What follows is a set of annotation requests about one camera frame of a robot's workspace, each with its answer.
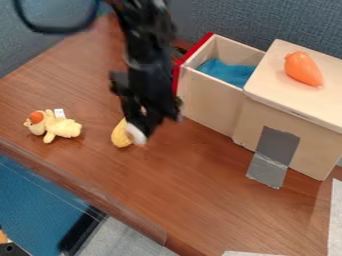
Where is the yellow toy sushi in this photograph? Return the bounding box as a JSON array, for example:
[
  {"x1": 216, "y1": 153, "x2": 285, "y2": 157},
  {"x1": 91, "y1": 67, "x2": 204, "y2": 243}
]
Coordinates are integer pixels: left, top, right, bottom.
[{"x1": 109, "y1": 117, "x2": 135, "y2": 149}]

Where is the grey tape strip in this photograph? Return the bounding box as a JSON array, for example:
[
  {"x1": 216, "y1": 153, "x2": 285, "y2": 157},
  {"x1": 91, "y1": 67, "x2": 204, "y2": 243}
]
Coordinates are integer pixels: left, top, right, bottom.
[{"x1": 244, "y1": 125, "x2": 302, "y2": 190}]

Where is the blue cloth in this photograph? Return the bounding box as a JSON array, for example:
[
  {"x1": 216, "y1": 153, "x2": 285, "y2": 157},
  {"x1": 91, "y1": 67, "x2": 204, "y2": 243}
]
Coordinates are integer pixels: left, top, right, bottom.
[{"x1": 195, "y1": 57, "x2": 258, "y2": 90}]

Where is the drawer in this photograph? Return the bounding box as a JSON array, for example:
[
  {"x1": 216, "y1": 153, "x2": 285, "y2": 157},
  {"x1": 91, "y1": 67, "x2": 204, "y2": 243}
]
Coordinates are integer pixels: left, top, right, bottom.
[{"x1": 171, "y1": 31, "x2": 268, "y2": 138}]

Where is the cabinet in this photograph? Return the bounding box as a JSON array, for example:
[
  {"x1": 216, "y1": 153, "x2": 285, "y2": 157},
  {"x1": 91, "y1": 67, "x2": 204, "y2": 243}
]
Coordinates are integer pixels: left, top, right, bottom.
[{"x1": 231, "y1": 38, "x2": 342, "y2": 182}]

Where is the black cable loop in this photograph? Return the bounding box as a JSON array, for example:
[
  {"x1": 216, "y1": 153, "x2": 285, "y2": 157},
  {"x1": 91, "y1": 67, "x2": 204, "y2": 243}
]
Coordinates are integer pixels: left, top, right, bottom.
[{"x1": 10, "y1": 0, "x2": 103, "y2": 36}]

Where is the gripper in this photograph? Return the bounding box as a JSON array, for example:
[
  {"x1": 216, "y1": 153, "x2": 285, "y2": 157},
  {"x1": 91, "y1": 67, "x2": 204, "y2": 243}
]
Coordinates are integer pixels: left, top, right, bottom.
[{"x1": 108, "y1": 64, "x2": 185, "y2": 146}]

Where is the yellow plush animal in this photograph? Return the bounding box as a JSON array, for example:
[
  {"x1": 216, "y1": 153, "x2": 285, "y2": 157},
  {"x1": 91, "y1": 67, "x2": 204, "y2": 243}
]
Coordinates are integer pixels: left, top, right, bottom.
[{"x1": 22, "y1": 108, "x2": 85, "y2": 145}]

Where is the white paper sheet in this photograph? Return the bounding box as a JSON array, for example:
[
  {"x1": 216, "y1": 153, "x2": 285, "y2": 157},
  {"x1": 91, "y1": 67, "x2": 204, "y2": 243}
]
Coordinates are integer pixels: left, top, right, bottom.
[{"x1": 325, "y1": 177, "x2": 342, "y2": 256}]

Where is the orange toy carrot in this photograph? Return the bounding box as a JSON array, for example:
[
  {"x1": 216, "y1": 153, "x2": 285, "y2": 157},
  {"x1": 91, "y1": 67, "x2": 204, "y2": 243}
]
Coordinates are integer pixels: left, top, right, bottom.
[{"x1": 283, "y1": 50, "x2": 325, "y2": 88}]

